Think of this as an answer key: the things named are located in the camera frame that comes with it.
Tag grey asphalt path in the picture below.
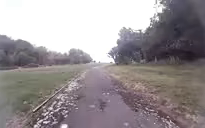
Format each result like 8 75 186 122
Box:
33 63 181 128

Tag long thin pole on ground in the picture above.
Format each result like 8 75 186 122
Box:
31 75 80 113

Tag grass verge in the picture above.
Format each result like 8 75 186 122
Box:
103 62 205 128

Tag row of dark trees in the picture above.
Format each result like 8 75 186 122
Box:
107 0 205 66

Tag grass field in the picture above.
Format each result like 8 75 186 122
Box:
0 63 95 128

